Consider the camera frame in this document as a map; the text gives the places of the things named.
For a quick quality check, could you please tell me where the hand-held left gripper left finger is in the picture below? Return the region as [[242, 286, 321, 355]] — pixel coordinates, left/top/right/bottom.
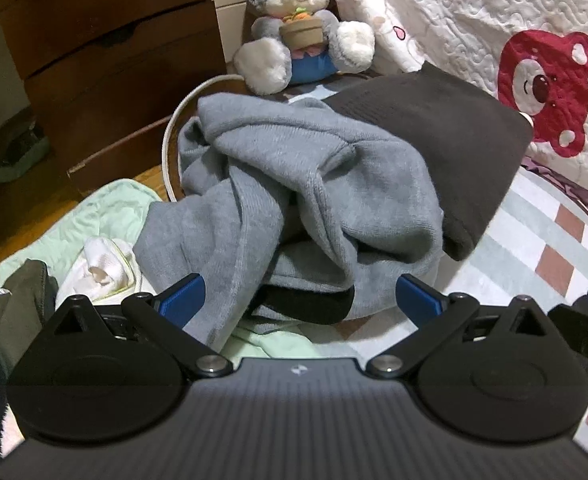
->
[[49, 273, 235, 378]]

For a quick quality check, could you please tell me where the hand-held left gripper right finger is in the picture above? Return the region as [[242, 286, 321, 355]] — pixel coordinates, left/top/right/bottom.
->
[[366, 275, 550, 378]]

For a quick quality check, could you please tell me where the grey knit sweater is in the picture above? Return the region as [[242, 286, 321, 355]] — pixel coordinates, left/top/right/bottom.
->
[[133, 92, 445, 351]]

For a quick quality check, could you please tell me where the white cloth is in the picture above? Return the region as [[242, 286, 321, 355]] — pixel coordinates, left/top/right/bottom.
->
[[56, 236, 140, 306]]

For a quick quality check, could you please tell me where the pastel checkered blanket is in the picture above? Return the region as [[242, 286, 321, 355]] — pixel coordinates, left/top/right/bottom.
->
[[289, 85, 588, 351]]

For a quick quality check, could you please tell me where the light green blanket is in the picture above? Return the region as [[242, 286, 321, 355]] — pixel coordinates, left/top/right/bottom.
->
[[0, 178, 325, 361]]

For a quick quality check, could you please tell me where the olive green garment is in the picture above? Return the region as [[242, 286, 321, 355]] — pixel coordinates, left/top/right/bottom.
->
[[0, 259, 60, 456]]

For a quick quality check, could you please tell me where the dark brown folded garment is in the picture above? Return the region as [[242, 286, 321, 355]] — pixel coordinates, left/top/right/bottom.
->
[[324, 62, 534, 262]]

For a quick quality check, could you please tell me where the dark green cloth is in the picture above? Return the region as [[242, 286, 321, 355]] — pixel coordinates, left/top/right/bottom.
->
[[0, 120, 50, 183]]

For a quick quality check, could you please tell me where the brown wooden drawer cabinet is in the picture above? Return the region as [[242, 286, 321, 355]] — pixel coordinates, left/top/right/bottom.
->
[[0, 0, 247, 201]]

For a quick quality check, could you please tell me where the grey plush rabbit toy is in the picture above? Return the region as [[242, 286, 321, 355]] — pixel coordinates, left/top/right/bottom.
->
[[233, 0, 376, 95]]

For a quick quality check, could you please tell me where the white cabinet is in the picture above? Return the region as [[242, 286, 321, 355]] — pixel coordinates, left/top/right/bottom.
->
[[209, 0, 255, 63]]

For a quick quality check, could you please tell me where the white bear print quilt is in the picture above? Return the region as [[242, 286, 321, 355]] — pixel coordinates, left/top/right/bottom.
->
[[324, 0, 588, 226]]

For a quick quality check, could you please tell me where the white cable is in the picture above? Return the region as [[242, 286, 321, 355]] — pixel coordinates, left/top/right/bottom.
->
[[160, 74, 247, 201]]

